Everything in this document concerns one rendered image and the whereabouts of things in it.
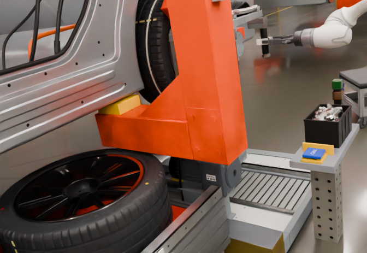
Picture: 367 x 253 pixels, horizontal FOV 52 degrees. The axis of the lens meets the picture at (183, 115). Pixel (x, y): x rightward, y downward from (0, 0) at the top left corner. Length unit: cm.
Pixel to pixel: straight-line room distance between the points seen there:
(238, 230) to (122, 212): 62
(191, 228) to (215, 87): 52
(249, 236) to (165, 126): 59
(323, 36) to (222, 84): 70
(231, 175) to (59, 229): 80
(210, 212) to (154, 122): 41
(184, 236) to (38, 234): 48
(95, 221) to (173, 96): 53
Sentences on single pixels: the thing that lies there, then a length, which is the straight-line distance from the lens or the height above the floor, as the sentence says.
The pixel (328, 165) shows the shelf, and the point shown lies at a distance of 151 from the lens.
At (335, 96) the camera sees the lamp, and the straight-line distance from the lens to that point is 182.
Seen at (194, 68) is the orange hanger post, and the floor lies 89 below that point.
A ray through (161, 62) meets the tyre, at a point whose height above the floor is 85.
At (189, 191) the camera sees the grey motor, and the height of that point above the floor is 23.
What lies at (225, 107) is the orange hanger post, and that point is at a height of 74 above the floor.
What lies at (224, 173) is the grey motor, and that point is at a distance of 171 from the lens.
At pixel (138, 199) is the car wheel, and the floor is 50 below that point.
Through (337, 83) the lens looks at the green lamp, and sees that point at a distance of 179.
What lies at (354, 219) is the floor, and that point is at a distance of 201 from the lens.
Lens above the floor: 116
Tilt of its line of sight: 19 degrees down
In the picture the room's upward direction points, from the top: 10 degrees counter-clockwise
